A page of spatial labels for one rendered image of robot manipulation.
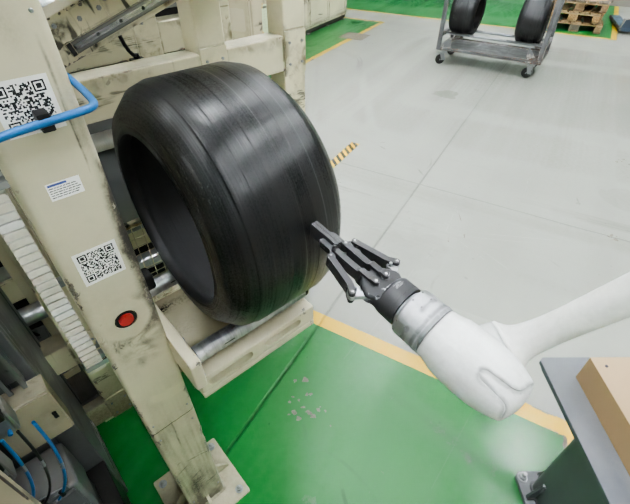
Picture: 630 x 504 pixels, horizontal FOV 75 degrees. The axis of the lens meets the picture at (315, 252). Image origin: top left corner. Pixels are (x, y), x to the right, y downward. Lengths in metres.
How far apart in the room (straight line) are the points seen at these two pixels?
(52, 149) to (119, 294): 0.31
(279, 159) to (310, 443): 1.37
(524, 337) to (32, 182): 0.83
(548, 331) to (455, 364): 0.22
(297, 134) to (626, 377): 1.09
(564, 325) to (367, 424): 1.28
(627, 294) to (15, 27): 0.90
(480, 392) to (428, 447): 1.31
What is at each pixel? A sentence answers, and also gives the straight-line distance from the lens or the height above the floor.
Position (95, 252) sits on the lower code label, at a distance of 0.84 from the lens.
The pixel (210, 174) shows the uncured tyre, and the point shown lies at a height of 1.38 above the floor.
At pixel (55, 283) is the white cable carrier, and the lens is 0.86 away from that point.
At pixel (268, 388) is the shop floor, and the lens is 2.02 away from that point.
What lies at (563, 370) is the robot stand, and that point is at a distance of 1.49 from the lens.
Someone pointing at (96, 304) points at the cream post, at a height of 1.13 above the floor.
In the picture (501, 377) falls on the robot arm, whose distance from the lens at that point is 0.64.
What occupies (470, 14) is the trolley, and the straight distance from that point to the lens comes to 6.14.
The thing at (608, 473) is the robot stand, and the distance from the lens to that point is 1.36.
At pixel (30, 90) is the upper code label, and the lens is 0.71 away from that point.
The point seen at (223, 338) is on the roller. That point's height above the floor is 0.92.
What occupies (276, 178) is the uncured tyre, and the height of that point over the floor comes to 1.35.
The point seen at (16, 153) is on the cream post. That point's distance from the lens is 0.73.
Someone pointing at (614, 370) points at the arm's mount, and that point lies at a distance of 1.43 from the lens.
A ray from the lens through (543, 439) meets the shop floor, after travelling 2.13.
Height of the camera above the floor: 1.73
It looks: 41 degrees down
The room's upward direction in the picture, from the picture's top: straight up
